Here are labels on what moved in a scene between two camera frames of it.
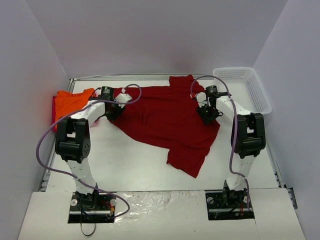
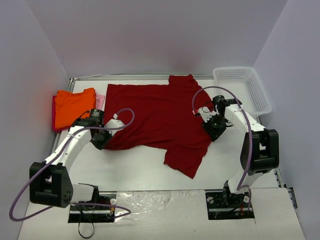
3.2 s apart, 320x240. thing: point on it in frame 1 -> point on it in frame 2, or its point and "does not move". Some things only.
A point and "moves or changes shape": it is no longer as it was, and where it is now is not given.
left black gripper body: [113, 114] -> [100, 143]
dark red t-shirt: [167, 116] moves or changes shape
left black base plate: [94, 207] does not move
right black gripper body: [207, 115] -> [213, 131]
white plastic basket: [245, 89] does not move
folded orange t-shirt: [67, 103] does not move
